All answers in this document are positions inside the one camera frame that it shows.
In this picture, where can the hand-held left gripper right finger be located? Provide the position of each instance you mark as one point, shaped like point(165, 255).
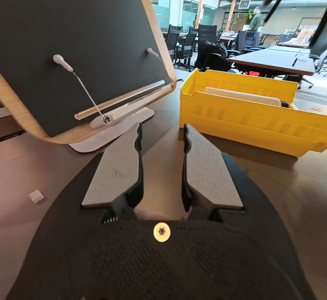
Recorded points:
point(212, 177)

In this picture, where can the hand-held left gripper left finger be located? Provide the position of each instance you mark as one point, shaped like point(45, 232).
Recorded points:
point(112, 172)

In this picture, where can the yellow plastic bin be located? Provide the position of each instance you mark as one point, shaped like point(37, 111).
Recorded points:
point(242, 123)

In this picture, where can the small white plastic piece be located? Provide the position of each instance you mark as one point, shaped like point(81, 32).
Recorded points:
point(36, 196)

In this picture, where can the grey long table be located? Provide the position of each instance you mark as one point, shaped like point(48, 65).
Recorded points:
point(268, 60)

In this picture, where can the black office chair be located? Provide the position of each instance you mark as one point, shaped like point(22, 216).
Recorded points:
point(172, 39)
point(207, 33)
point(249, 39)
point(187, 47)

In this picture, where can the black wooden book stand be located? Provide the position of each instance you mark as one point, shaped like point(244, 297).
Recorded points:
point(76, 37)

